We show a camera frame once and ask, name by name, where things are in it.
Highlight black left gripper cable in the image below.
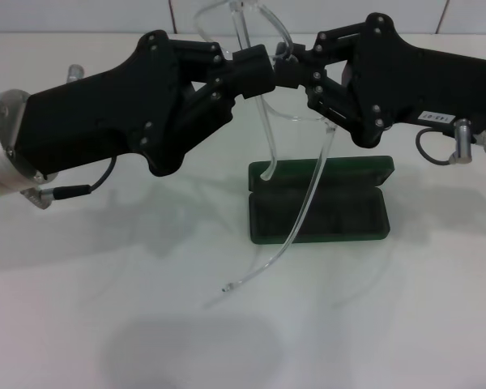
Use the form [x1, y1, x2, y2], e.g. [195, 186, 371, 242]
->
[22, 156, 119, 210]

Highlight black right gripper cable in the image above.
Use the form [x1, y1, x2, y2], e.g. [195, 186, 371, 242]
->
[415, 118, 475, 166]

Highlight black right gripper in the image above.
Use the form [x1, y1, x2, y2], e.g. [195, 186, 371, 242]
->
[272, 12, 486, 147]

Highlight clear plastic glasses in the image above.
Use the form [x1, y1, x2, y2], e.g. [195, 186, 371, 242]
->
[193, 0, 338, 309]

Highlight green glasses case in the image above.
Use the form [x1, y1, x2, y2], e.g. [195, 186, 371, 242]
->
[246, 155, 394, 246]

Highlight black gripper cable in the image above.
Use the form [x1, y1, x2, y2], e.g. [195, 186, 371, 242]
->
[22, 156, 119, 210]
[415, 118, 475, 166]

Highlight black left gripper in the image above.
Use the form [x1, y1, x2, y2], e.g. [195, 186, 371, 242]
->
[14, 30, 196, 177]

